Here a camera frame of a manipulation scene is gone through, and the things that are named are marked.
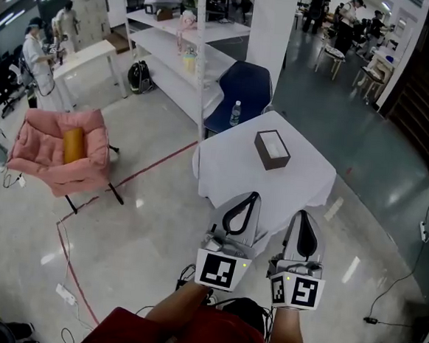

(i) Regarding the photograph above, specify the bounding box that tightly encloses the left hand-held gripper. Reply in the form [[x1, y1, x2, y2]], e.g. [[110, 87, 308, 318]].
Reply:
[[192, 187, 265, 295]]

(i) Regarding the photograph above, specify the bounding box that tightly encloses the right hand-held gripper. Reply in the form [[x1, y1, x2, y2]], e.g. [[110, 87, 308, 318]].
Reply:
[[265, 207, 332, 313]]

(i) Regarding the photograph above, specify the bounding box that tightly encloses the brown tissue box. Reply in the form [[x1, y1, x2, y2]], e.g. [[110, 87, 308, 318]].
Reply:
[[251, 128, 294, 173]]

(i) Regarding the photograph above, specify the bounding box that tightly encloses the person's right forearm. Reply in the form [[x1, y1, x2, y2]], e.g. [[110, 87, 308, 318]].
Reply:
[[270, 305, 308, 343]]

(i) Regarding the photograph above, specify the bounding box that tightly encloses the person's left forearm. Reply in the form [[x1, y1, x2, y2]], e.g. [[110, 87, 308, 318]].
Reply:
[[143, 278, 214, 330]]

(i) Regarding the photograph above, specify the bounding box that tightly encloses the small brown box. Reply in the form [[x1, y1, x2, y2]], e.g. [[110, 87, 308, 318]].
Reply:
[[155, 7, 175, 23]]

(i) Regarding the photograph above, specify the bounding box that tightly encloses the white tablecloth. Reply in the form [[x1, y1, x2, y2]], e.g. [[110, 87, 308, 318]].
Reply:
[[185, 104, 341, 255]]

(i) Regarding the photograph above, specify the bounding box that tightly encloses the clear plastic water bottle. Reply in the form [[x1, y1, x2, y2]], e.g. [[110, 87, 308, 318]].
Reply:
[[228, 100, 243, 128]]

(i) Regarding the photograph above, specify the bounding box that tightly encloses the person's red shirt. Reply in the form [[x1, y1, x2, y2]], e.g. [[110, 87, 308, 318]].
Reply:
[[77, 299, 328, 343]]

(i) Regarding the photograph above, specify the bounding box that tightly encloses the navy blue chair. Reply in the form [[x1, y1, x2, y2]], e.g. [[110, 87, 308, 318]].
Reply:
[[202, 58, 278, 137]]

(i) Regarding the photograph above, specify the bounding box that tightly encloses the yellow container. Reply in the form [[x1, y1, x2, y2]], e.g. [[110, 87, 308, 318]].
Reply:
[[181, 46, 199, 74]]

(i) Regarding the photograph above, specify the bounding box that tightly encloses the black backpack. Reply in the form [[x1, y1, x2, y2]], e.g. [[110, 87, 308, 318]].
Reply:
[[126, 59, 156, 97]]

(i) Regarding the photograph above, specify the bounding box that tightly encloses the orange cylindrical cushion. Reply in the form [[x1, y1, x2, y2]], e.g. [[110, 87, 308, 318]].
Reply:
[[60, 125, 86, 165]]

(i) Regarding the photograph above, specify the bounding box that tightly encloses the light wooden stool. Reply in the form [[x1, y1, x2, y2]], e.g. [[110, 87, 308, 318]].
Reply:
[[313, 44, 348, 82], [351, 63, 388, 103]]

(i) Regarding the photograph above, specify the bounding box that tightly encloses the dark wooden staircase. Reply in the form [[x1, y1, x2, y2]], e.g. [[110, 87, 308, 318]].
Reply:
[[375, 6, 429, 172]]

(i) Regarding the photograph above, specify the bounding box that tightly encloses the white metal shelving rack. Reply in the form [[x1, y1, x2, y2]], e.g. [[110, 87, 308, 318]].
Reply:
[[108, 0, 257, 145]]

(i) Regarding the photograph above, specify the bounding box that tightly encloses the pink padded armchair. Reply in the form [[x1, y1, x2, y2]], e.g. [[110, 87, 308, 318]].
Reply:
[[2, 102, 131, 218]]

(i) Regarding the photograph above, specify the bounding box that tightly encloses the white desk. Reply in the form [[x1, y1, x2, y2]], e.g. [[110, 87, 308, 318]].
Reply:
[[49, 35, 133, 113]]

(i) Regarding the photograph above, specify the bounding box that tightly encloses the white rounded appliance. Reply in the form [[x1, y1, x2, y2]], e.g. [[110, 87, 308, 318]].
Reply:
[[142, 0, 183, 17]]

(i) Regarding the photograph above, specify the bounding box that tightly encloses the black office chair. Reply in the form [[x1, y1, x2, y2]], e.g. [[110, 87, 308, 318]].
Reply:
[[0, 63, 31, 119]]

